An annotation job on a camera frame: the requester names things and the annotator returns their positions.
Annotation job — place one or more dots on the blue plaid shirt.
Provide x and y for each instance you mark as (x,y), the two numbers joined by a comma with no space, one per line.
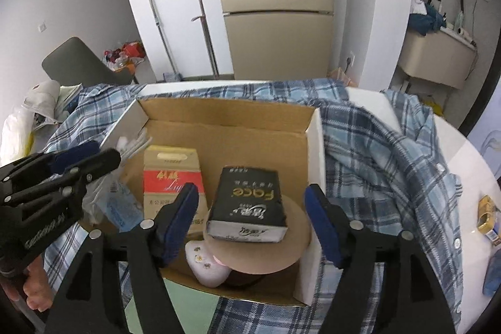
(383,177)

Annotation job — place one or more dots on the yellow bag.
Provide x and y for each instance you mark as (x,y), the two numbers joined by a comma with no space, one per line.
(434,104)

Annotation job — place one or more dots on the yellow printed packet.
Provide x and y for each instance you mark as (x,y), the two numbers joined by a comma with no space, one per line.
(168,177)

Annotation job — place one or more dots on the dark blue clothes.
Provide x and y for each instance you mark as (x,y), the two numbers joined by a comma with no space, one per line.
(426,21)

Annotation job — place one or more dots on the green sheet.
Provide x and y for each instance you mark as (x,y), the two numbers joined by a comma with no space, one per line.
(188,310)

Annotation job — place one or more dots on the small yellow box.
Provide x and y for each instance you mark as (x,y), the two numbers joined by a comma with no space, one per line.
(487,216)

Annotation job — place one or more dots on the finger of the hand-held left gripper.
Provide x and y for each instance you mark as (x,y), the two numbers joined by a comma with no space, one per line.
(74,158)
(98,162)

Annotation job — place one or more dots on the beige vanity cabinet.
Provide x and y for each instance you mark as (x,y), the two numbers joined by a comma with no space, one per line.
(434,56)

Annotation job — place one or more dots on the mop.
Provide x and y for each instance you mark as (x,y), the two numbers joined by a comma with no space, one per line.
(158,21)

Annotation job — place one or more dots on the cardboard box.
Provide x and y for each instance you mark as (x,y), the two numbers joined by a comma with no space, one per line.
(242,138)

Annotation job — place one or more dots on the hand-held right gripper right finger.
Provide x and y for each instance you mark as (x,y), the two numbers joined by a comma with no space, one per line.
(323,224)

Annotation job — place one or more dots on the small blue pouch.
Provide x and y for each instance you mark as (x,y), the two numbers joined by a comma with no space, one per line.
(494,275)

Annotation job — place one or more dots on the red bag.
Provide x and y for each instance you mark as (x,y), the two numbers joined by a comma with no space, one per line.
(131,50)

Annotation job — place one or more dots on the black tissue pack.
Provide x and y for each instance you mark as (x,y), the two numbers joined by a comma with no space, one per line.
(244,201)

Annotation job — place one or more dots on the person's left hand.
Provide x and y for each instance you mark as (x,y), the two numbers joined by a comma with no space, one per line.
(39,287)

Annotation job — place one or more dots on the brown stick with hook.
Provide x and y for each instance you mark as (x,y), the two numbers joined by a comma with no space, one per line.
(205,32)

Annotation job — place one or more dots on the white wall outlet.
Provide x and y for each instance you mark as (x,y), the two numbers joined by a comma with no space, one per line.
(350,59)

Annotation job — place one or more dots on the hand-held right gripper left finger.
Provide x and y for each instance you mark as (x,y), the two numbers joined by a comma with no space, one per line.
(178,224)

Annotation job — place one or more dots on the blue plastic packet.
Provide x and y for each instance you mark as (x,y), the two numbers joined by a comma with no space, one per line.
(121,205)

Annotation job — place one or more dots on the round beige pad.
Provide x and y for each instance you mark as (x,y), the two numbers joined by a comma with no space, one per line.
(258,255)

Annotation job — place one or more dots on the white tissue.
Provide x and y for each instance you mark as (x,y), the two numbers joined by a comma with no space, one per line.
(131,146)

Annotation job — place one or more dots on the white plastic bag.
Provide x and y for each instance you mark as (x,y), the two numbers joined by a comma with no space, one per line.
(15,138)

